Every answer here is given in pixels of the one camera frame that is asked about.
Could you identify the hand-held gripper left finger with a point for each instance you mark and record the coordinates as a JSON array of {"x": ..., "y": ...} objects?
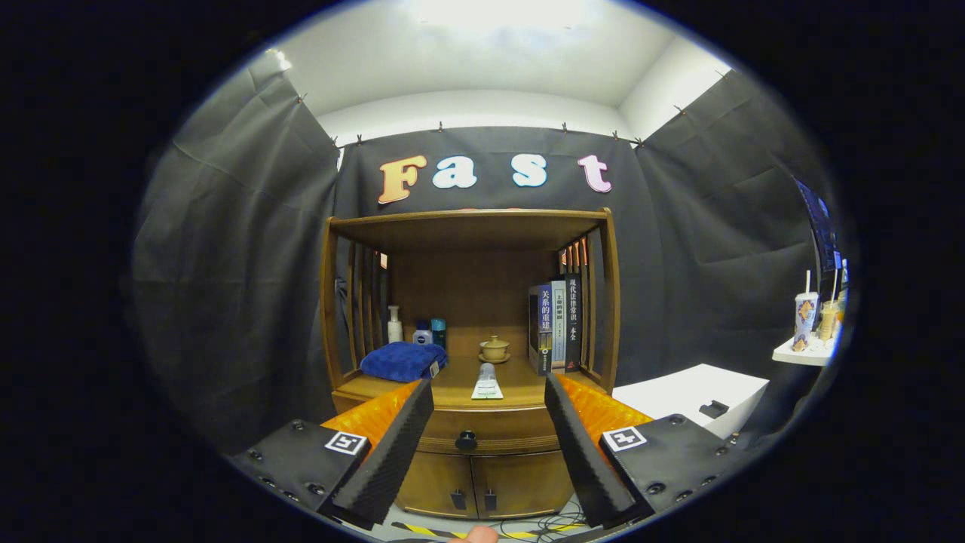
[{"x": 392, "y": 460}]

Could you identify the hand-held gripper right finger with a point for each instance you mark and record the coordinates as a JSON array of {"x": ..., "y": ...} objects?
[{"x": 584, "y": 460}]

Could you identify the wooden drawer with black knob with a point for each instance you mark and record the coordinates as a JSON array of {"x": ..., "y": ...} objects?
[{"x": 505, "y": 430}]

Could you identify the white squeeze tube green end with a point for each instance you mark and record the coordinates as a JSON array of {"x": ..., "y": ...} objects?
[{"x": 488, "y": 386}]

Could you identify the wooden cabinet door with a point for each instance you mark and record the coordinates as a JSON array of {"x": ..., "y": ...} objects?
[
  {"x": 433, "y": 483},
  {"x": 528, "y": 483}
]

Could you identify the wooden countertop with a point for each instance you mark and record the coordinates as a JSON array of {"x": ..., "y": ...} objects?
[{"x": 524, "y": 381}]

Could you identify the wooden cabinet with hutch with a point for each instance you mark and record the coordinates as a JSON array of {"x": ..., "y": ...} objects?
[{"x": 475, "y": 294}]

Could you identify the yellow black hazard tape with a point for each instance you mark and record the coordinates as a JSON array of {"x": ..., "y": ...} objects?
[{"x": 422, "y": 530}]

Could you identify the folded blue towel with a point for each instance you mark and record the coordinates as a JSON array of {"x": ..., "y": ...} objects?
[{"x": 399, "y": 362}]

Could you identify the white box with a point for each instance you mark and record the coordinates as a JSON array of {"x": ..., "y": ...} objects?
[{"x": 678, "y": 392}]

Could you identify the white bottle dark blue cap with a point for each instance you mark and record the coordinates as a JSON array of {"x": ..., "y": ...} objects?
[{"x": 423, "y": 336}]

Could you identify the white pump bottle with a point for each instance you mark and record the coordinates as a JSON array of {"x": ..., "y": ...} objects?
[{"x": 394, "y": 330}]

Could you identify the teal blue bottle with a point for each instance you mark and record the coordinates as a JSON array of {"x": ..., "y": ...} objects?
[{"x": 439, "y": 332}]

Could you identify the light grey book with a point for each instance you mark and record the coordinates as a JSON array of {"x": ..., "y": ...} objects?
[{"x": 559, "y": 324}]

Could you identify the dark blue book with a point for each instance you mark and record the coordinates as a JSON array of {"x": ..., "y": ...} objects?
[{"x": 543, "y": 328}]

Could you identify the black book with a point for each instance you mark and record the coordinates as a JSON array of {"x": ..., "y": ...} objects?
[{"x": 573, "y": 320}]

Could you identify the beige lidded teacup with saucer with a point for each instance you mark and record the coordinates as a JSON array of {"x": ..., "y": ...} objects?
[{"x": 494, "y": 349}]

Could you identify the black backdrop cloth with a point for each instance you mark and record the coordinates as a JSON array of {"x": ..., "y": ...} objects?
[{"x": 241, "y": 264}]

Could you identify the printed paper cup with straw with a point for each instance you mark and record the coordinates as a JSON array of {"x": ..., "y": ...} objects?
[{"x": 804, "y": 317}]

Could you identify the beige drink cup with straw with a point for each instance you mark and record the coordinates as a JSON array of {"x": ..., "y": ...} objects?
[{"x": 828, "y": 320}]

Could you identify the dark monitor screen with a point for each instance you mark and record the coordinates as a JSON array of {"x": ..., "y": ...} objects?
[{"x": 818, "y": 219}]

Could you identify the small black bracket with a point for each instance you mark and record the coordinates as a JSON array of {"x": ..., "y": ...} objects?
[{"x": 714, "y": 409}]

